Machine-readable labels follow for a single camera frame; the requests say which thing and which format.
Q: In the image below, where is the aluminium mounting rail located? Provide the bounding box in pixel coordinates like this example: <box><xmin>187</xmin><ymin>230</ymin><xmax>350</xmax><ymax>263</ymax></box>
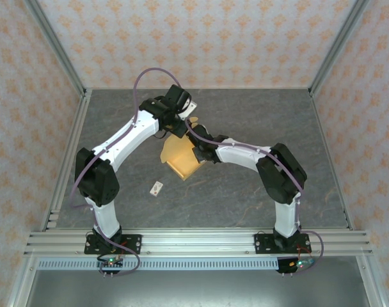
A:
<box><xmin>23</xmin><ymin>227</ymin><xmax>373</xmax><ymax>257</ymax></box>

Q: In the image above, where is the aluminium frame post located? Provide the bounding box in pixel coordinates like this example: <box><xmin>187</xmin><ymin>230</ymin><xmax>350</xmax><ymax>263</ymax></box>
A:
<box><xmin>308</xmin><ymin>0</ymin><xmax>373</xmax><ymax>97</ymax></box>
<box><xmin>23</xmin><ymin>0</ymin><xmax>88</xmax><ymax>97</ymax></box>

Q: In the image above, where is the slotted grey cable duct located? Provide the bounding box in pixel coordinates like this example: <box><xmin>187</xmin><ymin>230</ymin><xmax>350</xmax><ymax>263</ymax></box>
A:
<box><xmin>37</xmin><ymin>258</ymin><xmax>280</xmax><ymax>271</ymax></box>

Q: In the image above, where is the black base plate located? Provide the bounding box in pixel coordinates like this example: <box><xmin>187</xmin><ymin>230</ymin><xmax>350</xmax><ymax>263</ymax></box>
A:
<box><xmin>83</xmin><ymin>233</ymin><xmax>143</xmax><ymax>255</ymax></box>
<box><xmin>254</xmin><ymin>232</ymin><xmax>311</xmax><ymax>255</ymax></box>

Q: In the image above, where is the small white card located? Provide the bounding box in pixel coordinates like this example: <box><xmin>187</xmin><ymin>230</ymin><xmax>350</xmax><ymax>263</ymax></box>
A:
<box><xmin>148</xmin><ymin>181</ymin><xmax>165</xmax><ymax>197</ymax></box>

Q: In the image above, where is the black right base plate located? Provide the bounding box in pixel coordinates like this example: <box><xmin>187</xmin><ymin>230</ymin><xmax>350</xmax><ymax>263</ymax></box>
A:
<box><xmin>254</xmin><ymin>232</ymin><xmax>311</xmax><ymax>255</ymax></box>

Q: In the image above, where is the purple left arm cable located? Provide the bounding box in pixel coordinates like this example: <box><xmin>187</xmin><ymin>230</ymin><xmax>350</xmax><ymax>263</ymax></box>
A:
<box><xmin>68</xmin><ymin>67</ymin><xmax>183</xmax><ymax>276</ymax></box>

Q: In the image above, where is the left circuit board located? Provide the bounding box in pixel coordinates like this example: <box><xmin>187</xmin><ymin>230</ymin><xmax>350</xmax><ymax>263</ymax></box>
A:
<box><xmin>97</xmin><ymin>255</ymin><xmax>124</xmax><ymax>268</ymax></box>

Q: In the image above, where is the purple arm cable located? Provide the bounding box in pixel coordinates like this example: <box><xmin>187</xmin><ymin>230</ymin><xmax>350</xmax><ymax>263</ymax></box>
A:
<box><xmin>68</xmin><ymin>67</ymin><xmax>183</xmax><ymax>276</ymax></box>
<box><xmin>184</xmin><ymin>116</ymin><xmax>326</xmax><ymax>276</ymax></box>

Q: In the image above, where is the grey metal panel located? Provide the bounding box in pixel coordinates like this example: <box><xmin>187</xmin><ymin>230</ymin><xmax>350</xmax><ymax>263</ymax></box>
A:
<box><xmin>24</xmin><ymin>269</ymin><xmax>372</xmax><ymax>307</ymax></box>

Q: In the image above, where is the yellow cardboard paper box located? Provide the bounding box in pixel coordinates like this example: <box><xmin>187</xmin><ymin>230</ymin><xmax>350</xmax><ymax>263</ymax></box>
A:
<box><xmin>159</xmin><ymin>115</ymin><xmax>205</xmax><ymax>182</ymax></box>

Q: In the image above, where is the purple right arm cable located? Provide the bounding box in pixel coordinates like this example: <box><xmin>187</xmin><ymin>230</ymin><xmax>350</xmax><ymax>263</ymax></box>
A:
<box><xmin>184</xmin><ymin>116</ymin><xmax>326</xmax><ymax>276</ymax></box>

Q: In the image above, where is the right circuit board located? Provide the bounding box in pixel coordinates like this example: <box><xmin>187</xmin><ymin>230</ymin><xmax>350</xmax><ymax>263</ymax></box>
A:
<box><xmin>289</xmin><ymin>258</ymin><xmax>317</xmax><ymax>269</ymax></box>

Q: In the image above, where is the circuit board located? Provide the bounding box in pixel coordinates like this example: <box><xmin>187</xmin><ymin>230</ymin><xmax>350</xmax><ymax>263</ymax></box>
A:
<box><xmin>289</xmin><ymin>258</ymin><xmax>317</xmax><ymax>269</ymax></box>
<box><xmin>97</xmin><ymin>255</ymin><xmax>124</xmax><ymax>268</ymax></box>

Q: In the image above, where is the aluminium table side rail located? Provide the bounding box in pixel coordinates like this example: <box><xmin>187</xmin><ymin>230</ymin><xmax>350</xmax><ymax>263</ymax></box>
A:
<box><xmin>309</xmin><ymin>91</ymin><xmax>355</xmax><ymax>231</ymax></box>
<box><xmin>40</xmin><ymin>89</ymin><xmax>93</xmax><ymax>232</ymax></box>

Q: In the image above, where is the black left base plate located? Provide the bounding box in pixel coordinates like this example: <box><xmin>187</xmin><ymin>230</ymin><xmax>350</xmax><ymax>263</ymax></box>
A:
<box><xmin>83</xmin><ymin>233</ymin><xmax>143</xmax><ymax>255</ymax></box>

